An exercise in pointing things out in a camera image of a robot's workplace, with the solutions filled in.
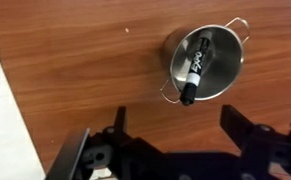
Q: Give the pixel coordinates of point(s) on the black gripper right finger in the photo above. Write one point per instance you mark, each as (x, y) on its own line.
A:
(241, 130)

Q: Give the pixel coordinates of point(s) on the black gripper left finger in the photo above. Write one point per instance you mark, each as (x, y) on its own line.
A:
(120, 123)

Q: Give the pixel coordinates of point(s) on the black Expo marker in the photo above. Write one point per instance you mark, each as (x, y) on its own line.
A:
(196, 65)

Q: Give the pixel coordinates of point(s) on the silver metal pot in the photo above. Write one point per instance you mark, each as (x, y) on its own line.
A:
(221, 63)

